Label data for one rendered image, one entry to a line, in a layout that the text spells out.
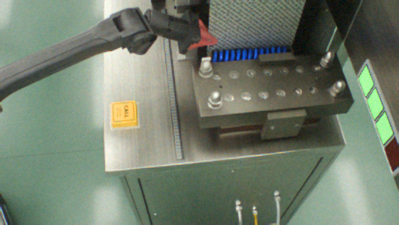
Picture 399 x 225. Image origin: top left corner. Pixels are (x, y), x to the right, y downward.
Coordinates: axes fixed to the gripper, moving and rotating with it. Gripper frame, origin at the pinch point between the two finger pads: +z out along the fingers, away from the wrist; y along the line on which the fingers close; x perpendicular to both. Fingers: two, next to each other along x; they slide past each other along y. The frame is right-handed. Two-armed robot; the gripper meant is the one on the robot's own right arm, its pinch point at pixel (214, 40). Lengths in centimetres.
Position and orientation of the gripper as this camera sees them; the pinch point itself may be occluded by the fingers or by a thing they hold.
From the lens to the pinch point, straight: 109.9
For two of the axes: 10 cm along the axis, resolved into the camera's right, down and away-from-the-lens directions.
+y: 1.3, 8.5, -5.1
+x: 5.2, -4.9, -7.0
